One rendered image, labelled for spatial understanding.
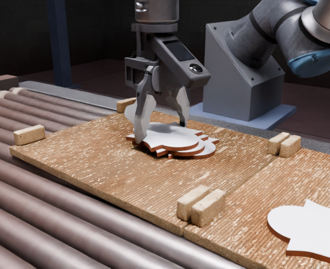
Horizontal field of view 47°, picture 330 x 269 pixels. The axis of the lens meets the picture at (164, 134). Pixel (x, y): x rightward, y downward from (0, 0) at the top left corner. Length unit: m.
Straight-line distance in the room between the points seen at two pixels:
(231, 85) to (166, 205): 0.61
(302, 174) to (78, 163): 0.37
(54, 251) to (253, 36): 0.78
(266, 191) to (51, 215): 0.31
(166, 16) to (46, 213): 0.36
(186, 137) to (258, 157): 0.13
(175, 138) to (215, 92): 0.45
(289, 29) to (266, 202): 0.54
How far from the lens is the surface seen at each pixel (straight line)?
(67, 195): 0.61
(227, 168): 0.64
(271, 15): 1.05
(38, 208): 0.59
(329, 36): 0.94
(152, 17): 0.65
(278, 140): 0.71
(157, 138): 0.69
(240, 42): 1.08
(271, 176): 0.63
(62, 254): 0.49
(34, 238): 0.52
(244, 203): 0.55
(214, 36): 1.09
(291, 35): 0.98
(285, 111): 1.21
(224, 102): 1.11
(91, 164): 0.66
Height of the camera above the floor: 1.21
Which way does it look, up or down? 21 degrees down
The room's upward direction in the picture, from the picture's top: straight up
